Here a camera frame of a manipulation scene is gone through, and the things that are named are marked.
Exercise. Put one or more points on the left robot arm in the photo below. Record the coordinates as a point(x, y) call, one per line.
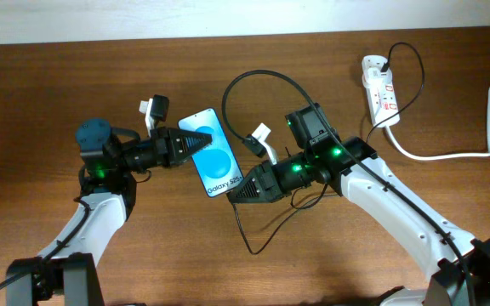
point(68, 264)

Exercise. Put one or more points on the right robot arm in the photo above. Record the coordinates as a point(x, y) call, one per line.
point(455, 263)

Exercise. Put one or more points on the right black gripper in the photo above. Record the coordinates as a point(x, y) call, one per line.
point(270, 180)

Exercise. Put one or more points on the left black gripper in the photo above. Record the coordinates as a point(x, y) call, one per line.
point(170, 147)

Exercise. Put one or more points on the white USB charger adapter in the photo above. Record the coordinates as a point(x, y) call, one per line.
point(375, 78)

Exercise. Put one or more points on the blue Galaxy smartphone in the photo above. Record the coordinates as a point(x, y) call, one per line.
point(216, 163)

